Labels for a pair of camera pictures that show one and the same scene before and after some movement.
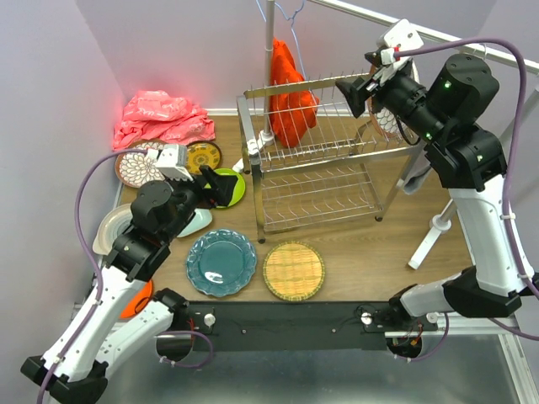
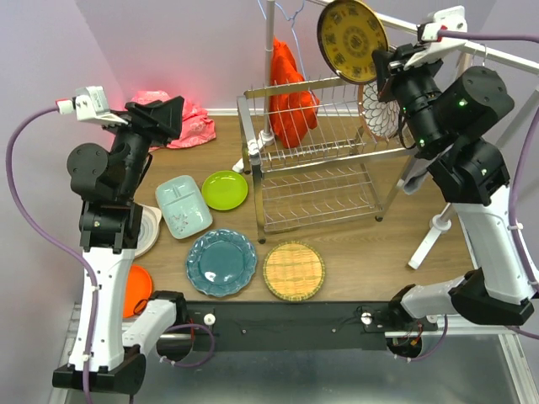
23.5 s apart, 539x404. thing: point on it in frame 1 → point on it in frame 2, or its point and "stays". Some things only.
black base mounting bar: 299,326 stays
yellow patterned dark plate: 202,153 → 348,34
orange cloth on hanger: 290,114 stays
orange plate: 140,300 stays
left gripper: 225,185 → 146,118
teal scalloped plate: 221,263 stays
